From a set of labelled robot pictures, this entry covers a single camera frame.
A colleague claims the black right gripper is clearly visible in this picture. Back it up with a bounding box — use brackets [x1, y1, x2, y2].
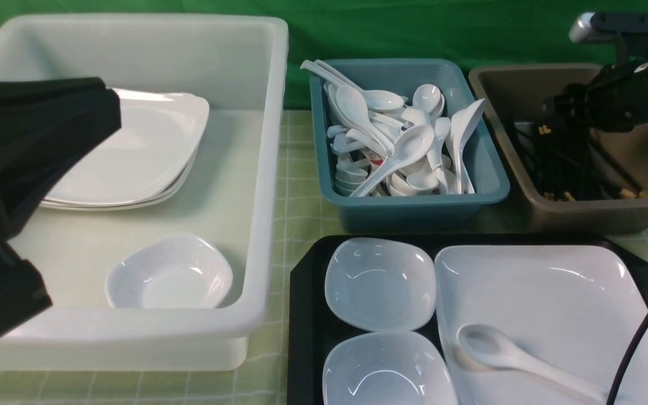
[543, 62, 648, 133]

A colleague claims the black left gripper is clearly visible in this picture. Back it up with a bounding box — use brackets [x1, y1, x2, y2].
[0, 77, 122, 338]

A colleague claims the large white square plate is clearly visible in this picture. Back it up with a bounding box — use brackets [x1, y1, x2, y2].
[434, 245, 648, 404]

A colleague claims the white soup spoon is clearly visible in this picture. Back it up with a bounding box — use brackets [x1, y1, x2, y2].
[349, 125, 435, 197]
[299, 60, 407, 113]
[457, 323, 609, 403]
[447, 99, 487, 194]

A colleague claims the white bowl tray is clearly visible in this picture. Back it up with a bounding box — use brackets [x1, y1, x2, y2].
[323, 237, 437, 332]
[322, 331, 460, 404]

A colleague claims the top white plate in tub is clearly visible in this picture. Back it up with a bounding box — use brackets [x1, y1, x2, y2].
[43, 89, 209, 206]

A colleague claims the white plate in tub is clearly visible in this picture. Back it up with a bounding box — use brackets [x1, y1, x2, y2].
[39, 148, 199, 211]
[43, 89, 209, 206]

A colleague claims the lower white plate in tub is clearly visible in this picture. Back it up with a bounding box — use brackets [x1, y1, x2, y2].
[39, 148, 199, 211]

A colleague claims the brown plastic chopstick bin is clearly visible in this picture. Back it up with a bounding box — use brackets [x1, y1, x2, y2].
[468, 62, 648, 234]

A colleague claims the black chopsticks pile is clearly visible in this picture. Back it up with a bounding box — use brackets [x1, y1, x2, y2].
[502, 119, 648, 202]

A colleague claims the green backdrop cloth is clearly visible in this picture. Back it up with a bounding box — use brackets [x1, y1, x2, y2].
[0, 1, 648, 109]

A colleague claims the white soup spoon upright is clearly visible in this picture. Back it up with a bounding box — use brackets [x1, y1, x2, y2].
[447, 99, 487, 194]

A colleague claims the small white bowl in tub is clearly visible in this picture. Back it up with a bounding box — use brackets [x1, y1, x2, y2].
[105, 233, 233, 309]

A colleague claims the white soup spoon front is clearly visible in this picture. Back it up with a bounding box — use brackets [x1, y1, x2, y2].
[349, 125, 435, 197]

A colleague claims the large white plastic tub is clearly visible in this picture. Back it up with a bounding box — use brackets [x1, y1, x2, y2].
[0, 13, 289, 371]

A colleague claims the white soup spoon top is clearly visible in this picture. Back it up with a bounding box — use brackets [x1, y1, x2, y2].
[299, 60, 407, 113]

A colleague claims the green checked tablecloth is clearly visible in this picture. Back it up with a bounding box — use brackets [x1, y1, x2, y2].
[0, 110, 648, 405]

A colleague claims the black serving tray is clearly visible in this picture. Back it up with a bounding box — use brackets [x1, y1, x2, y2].
[286, 232, 648, 404]

